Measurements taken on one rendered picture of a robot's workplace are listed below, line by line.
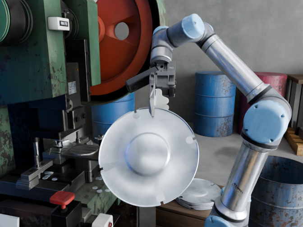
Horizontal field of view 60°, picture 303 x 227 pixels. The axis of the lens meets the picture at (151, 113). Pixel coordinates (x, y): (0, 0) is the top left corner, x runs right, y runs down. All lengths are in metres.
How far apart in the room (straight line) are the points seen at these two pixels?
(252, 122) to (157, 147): 0.29
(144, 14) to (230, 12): 3.02
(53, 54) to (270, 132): 0.76
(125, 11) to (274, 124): 0.97
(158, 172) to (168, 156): 0.05
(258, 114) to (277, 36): 3.58
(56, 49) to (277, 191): 1.40
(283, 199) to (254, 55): 2.88
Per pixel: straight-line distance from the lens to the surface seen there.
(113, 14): 1.49
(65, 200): 0.93
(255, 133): 0.82
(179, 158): 0.75
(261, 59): 4.33
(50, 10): 1.03
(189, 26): 0.90
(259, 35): 4.32
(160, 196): 0.74
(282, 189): 1.75
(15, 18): 0.95
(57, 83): 1.03
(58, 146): 1.33
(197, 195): 1.64
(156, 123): 0.79
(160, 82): 0.84
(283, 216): 1.85
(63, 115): 1.16
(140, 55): 1.39
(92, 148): 1.24
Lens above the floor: 1.24
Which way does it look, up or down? 14 degrees down
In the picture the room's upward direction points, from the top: straight up
